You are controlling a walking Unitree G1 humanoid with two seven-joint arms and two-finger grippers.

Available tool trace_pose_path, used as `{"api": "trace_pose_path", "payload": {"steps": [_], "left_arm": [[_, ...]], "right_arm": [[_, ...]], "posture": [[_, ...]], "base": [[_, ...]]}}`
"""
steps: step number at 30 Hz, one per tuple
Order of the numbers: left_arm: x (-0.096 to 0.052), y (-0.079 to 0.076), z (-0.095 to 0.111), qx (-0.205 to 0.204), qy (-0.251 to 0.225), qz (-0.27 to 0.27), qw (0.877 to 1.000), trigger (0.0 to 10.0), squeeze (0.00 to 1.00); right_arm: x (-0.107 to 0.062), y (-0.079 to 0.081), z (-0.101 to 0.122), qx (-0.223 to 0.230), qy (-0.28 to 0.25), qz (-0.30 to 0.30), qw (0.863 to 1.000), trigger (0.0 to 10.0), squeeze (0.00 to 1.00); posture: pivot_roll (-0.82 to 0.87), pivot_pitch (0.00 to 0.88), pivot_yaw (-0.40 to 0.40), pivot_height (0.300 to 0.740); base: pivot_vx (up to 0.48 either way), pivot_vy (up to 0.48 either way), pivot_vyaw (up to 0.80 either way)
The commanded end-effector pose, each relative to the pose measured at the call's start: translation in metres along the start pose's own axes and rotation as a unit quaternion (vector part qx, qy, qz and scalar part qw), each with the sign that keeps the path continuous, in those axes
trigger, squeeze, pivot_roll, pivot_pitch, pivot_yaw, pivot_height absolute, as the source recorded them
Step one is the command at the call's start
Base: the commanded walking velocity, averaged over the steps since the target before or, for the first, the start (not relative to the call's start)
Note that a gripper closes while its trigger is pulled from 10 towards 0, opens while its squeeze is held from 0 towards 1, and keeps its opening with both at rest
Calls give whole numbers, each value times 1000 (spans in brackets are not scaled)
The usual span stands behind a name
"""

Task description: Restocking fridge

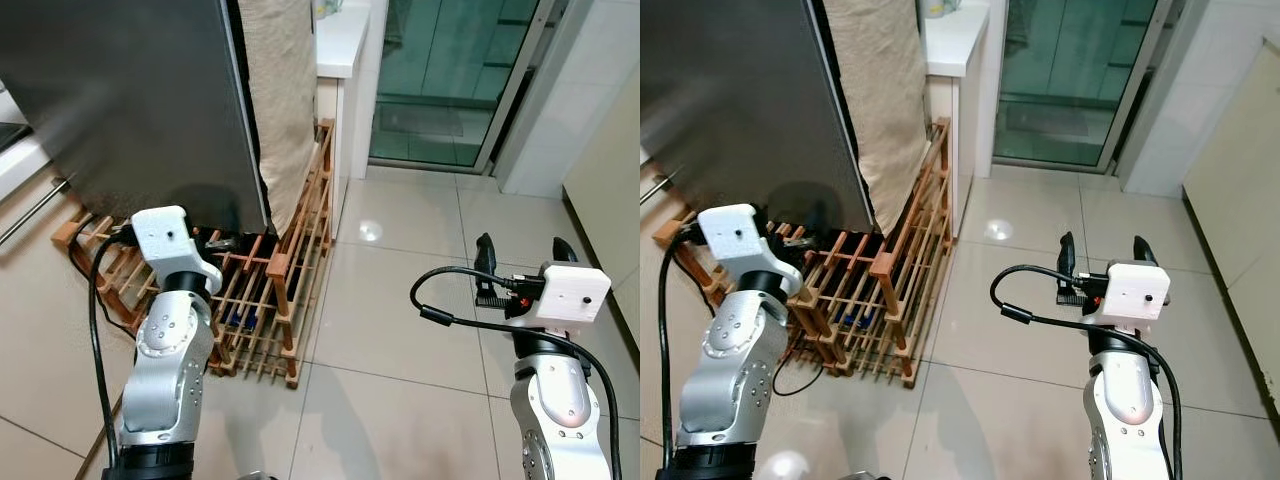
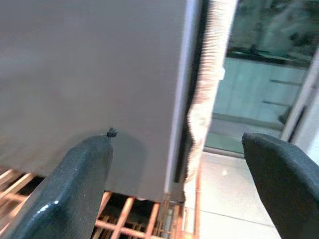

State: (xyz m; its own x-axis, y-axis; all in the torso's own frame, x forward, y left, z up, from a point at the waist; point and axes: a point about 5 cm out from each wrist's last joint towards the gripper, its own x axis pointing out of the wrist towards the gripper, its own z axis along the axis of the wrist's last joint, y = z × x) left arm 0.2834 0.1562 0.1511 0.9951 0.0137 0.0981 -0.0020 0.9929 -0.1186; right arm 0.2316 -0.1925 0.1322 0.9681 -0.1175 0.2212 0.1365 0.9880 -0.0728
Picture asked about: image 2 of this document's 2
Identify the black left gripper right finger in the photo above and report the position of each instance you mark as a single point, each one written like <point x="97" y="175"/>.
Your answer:
<point x="284" y="189"/>

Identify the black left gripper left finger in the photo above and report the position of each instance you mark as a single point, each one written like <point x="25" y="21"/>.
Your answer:
<point x="62" y="189"/>

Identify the wooden slatted rack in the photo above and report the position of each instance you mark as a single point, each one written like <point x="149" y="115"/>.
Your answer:
<point x="124" y="219"/>

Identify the grey appliance panel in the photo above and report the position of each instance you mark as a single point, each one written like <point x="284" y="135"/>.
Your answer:
<point x="87" y="62"/>

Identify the beige ribbed cloth strip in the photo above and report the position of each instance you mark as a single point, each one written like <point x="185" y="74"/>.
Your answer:
<point x="211" y="62"/>

